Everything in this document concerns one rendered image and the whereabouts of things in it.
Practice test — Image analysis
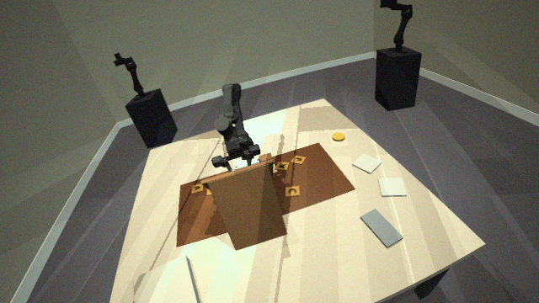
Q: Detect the yellow flat round disc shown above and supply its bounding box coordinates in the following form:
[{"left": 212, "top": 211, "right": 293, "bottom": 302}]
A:
[{"left": 332, "top": 132, "right": 345, "bottom": 141}]

